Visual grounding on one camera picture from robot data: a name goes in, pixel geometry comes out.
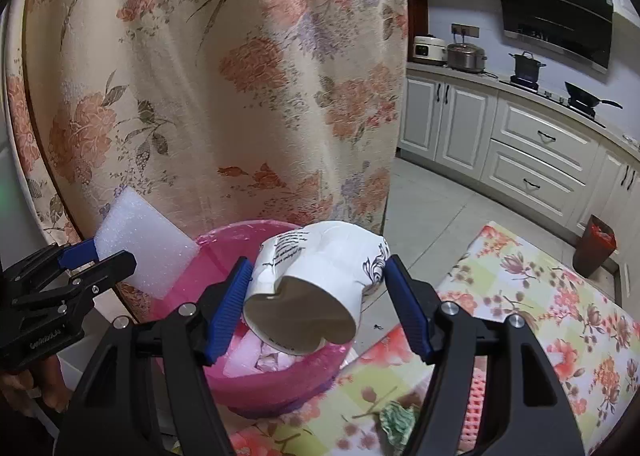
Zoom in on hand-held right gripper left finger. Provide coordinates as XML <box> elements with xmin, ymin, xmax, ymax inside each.
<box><xmin>52</xmin><ymin>256</ymin><xmax>253</xmax><ymax>456</ymax></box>

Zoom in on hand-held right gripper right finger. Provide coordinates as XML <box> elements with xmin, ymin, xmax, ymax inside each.
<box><xmin>384</xmin><ymin>254</ymin><xmax>586</xmax><ymax>456</ymax></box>

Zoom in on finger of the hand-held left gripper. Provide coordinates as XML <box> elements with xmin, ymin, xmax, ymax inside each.
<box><xmin>0</xmin><ymin>238</ymin><xmax>101</xmax><ymax>297</ymax></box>
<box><xmin>10</xmin><ymin>251</ymin><xmax>137</xmax><ymax>317</ymax></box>

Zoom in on chunky white foam block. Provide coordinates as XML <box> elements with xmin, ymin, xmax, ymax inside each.
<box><xmin>222</xmin><ymin>333</ymin><xmax>263</xmax><ymax>378</ymax></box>

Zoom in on pink lined plastic bin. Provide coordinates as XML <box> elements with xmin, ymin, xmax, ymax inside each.
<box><xmin>145</xmin><ymin>220</ymin><xmax>361</xmax><ymax>419</ymax></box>

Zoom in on printed paper cup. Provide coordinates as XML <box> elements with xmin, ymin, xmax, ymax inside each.
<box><xmin>242</xmin><ymin>221</ymin><xmax>391</xmax><ymax>357</ymax></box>

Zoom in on person's left hand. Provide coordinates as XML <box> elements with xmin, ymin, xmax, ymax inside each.
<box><xmin>0</xmin><ymin>353</ymin><xmax>68</xmax><ymax>417</ymax></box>

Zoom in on green striped cloth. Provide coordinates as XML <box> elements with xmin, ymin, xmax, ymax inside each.
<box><xmin>379</xmin><ymin>400</ymin><xmax>421</xmax><ymax>444</ymax></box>

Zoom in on pink foam fruit net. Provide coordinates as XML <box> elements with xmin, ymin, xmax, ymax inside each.
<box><xmin>462</xmin><ymin>366</ymin><xmax>493</xmax><ymax>442</ymax></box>

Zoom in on floral tablecloth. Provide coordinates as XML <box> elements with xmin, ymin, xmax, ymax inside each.
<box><xmin>227</xmin><ymin>221</ymin><xmax>640</xmax><ymax>456</ymax></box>

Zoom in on brown bin with red bag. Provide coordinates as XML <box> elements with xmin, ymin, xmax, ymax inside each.
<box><xmin>572</xmin><ymin>215</ymin><xmax>617</xmax><ymax>279</ymax></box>

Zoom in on white base cabinets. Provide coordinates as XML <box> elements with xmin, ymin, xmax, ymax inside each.
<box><xmin>397</xmin><ymin>63</ymin><xmax>640</xmax><ymax>257</ymax></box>

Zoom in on floral curtain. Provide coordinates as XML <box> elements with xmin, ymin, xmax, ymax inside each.
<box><xmin>5</xmin><ymin>0</ymin><xmax>408</xmax><ymax>337</ymax></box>

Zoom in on silver pressure cooker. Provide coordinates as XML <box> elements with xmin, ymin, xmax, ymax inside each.
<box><xmin>445</xmin><ymin>42</ymin><xmax>488</xmax><ymax>74</ymax></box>

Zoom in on black gas hob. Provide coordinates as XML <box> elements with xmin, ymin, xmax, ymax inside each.
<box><xmin>510</xmin><ymin>76</ymin><xmax>608</xmax><ymax>129</ymax></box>

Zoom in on white rice cooker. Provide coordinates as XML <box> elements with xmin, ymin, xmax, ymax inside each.
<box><xmin>412</xmin><ymin>34</ymin><xmax>447</xmax><ymax>65</ymax></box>

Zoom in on black stock pot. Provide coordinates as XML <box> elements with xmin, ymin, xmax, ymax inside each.
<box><xmin>509</xmin><ymin>50</ymin><xmax>547</xmax><ymax>81</ymax></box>

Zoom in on black wok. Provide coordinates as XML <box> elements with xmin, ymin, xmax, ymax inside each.
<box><xmin>564</xmin><ymin>80</ymin><xmax>624</xmax><ymax>111</ymax></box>

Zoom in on dark wooden panel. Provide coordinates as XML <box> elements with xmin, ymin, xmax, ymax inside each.
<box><xmin>405</xmin><ymin>0</ymin><xmax>429</xmax><ymax>64</ymax></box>

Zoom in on black range hood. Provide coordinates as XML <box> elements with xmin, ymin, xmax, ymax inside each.
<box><xmin>492</xmin><ymin>0</ymin><xmax>615</xmax><ymax>74</ymax></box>

